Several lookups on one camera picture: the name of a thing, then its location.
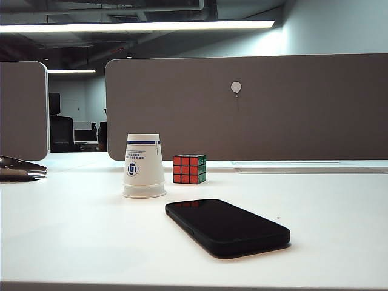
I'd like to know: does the white paper cup blue stripe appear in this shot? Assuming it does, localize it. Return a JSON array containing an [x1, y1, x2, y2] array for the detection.
[[122, 181, 168, 199], [124, 133, 166, 186]]

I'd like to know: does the black office chair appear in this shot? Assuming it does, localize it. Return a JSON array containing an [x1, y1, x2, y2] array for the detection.
[[49, 92, 75, 153]]

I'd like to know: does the shiny dark metallic object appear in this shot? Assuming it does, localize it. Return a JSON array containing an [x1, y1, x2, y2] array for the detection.
[[0, 155, 48, 183]]

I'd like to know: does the Rubik's cube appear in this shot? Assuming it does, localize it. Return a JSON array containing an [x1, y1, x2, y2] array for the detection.
[[172, 154, 207, 185]]

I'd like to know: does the white adhesive hook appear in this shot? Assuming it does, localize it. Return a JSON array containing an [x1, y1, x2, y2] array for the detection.
[[230, 81, 243, 99]]

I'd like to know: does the long ceiling light strip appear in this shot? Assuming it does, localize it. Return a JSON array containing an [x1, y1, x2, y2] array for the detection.
[[0, 20, 276, 33]]

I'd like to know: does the short ceiling light strip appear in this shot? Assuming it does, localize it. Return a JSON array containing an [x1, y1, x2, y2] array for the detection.
[[47, 69, 96, 74]]

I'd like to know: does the narrow brown desk divider panel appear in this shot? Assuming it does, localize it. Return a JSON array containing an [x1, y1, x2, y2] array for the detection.
[[0, 61, 49, 161]]

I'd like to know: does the desk cable tray flap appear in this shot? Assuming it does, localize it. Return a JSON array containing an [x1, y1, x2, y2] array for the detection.
[[229, 160, 386, 174]]

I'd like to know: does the black smartphone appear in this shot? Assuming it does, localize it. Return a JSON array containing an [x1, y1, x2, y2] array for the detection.
[[164, 198, 291, 259]]

